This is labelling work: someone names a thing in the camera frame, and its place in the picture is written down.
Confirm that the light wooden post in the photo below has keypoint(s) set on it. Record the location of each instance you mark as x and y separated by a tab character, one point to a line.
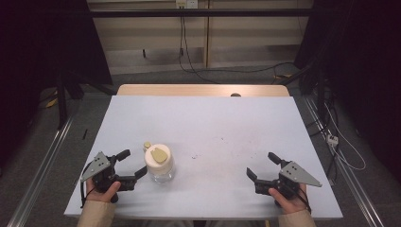
206	34

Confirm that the white table board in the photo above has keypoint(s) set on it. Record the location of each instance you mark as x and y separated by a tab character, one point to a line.
220	126

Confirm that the white wall socket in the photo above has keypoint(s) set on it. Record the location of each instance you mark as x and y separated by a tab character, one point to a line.
186	3

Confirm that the black metal stand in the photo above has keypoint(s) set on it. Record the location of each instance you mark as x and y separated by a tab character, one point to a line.
61	101

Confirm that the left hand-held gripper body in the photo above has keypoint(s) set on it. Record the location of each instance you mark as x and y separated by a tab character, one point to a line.
97	165

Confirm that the black curtain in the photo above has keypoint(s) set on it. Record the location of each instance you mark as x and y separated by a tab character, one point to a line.
362	50
41	44

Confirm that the aluminium floor rail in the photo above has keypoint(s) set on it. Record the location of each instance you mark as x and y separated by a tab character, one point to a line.
350	176
41	173

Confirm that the person's left hand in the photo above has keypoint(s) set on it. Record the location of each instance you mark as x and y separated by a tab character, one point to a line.
101	197

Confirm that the black metal beam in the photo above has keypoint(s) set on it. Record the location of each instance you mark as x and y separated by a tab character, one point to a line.
201	12

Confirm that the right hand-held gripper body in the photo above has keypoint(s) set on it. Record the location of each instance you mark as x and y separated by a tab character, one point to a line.
298	175

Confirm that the white power strip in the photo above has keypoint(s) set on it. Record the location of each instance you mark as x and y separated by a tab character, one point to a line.
332	140

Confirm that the person's right hand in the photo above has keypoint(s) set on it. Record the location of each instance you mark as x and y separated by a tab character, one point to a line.
293	203

